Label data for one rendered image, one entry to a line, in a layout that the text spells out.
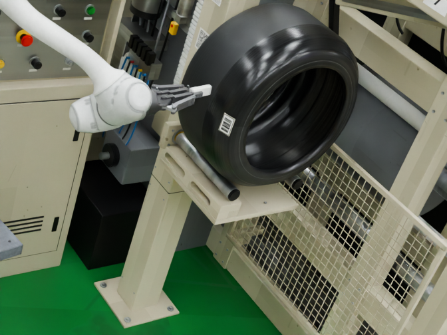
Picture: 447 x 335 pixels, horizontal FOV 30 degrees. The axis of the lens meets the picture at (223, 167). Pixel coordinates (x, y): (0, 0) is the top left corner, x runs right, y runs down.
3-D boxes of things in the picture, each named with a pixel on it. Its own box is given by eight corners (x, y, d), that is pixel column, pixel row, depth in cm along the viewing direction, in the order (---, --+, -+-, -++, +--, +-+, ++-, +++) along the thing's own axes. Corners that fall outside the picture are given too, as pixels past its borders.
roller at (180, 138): (181, 127, 289) (186, 135, 292) (171, 135, 288) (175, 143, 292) (238, 188, 268) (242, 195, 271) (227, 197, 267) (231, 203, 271)
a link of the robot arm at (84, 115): (119, 129, 238) (139, 121, 227) (69, 140, 230) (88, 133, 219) (110, 92, 238) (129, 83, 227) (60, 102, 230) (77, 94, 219)
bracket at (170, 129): (157, 145, 291) (164, 121, 286) (245, 134, 315) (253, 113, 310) (162, 150, 289) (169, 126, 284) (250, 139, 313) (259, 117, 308)
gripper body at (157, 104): (149, 101, 232) (177, 95, 237) (134, 85, 237) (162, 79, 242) (146, 123, 236) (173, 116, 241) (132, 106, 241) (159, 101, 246)
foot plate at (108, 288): (93, 284, 349) (94, 280, 348) (147, 272, 365) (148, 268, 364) (124, 328, 333) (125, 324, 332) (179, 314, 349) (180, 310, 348)
